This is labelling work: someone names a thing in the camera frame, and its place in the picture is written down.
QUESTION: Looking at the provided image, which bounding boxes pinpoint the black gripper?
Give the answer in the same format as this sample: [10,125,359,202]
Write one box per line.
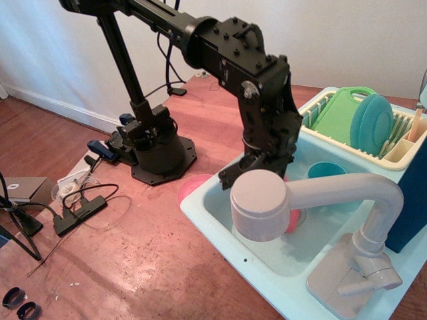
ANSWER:
[218,113,302,190]

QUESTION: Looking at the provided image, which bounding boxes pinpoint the pink plastic cup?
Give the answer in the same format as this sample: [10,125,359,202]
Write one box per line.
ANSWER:
[283,176,303,234]

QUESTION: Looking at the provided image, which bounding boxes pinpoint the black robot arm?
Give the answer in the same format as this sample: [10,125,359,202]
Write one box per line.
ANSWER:
[61,1,302,189]

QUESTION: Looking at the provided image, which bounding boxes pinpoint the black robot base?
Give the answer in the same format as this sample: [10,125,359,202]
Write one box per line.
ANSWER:
[105,129,197,186]

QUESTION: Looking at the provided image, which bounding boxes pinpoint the teal bowl in sink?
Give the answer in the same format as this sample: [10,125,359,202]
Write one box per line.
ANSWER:
[307,161,347,179]

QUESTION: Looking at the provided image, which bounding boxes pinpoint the light blue toy sink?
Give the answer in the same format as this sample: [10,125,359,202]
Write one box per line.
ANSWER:
[179,86,427,320]

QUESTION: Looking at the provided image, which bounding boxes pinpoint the pink plastic plate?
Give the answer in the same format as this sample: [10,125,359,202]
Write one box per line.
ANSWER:
[177,174,212,206]

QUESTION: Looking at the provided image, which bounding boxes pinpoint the green cutting board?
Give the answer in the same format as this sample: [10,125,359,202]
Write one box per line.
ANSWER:
[310,87,376,145]

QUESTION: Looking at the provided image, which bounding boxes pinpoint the blue table clamp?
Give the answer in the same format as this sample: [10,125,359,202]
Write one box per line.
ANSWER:
[87,140,117,162]

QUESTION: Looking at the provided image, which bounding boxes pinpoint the teal plate back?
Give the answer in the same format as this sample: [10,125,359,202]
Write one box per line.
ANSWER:
[350,95,374,149]

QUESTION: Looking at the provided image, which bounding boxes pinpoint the teal plate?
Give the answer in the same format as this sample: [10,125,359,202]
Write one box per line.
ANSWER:
[350,95,374,149]
[358,95,394,156]

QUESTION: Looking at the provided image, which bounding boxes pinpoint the grey toy faucet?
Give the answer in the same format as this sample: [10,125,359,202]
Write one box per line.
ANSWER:
[230,170,404,319]

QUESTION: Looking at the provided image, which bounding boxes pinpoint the teal plate front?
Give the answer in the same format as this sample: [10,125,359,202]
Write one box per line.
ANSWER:
[358,95,394,156]

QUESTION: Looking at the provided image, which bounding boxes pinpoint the clear plastic bag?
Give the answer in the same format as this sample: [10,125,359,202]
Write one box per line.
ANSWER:
[51,169,98,206]

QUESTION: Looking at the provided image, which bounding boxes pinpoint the cream dish rack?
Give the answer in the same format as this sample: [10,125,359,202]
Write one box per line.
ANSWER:
[298,87,426,171]

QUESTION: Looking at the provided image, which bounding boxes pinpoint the dark blue box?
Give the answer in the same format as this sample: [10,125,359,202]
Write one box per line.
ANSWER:
[386,139,426,253]

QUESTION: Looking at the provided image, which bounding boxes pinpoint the orange utensil in rack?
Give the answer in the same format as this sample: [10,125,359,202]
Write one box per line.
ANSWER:
[408,104,424,142]

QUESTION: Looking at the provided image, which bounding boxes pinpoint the grey cardboard box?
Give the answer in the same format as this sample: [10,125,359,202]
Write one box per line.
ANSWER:
[5,177,55,204]

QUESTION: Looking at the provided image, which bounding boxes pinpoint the black power adapter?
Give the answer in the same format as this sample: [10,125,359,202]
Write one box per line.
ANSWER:
[11,209,43,237]

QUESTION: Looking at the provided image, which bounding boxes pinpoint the black hanging cable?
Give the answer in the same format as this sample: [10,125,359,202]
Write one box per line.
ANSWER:
[143,0,187,101]

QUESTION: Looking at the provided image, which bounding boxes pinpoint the black velcro strap left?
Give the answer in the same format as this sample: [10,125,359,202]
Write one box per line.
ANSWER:
[1,287,27,309]

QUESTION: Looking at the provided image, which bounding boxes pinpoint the black velcro strap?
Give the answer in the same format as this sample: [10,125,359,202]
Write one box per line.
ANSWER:
[1,287,27,309]
[16,301,43,320]

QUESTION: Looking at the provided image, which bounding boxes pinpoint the black velcro strap right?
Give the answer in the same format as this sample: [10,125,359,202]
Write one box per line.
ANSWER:
[16,301,43,320]

